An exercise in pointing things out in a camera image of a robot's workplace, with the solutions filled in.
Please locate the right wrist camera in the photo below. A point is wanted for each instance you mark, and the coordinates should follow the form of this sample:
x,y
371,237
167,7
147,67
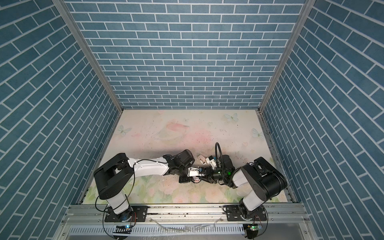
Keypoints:
x,y
212,162

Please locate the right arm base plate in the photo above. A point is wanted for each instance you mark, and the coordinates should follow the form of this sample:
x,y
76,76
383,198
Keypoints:
x,y
236,213

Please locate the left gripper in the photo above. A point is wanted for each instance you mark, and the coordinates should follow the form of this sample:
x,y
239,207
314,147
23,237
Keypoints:
x,y
185,180

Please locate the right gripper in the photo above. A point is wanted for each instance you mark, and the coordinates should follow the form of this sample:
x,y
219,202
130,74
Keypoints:
x,y
209,175

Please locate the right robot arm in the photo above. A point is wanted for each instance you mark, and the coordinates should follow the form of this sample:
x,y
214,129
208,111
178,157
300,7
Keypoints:
x,y
264,179

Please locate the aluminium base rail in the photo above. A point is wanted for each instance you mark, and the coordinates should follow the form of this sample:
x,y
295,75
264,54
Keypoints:
x,y
179,219

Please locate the pink white mini stapler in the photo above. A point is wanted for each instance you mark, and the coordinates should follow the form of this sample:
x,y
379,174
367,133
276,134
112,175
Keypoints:
x,y
202,159

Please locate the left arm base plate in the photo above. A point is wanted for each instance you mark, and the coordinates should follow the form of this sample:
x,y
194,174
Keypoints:
x,y
126,213

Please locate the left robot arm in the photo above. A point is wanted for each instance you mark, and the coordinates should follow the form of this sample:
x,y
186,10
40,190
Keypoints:
x,y
113,175

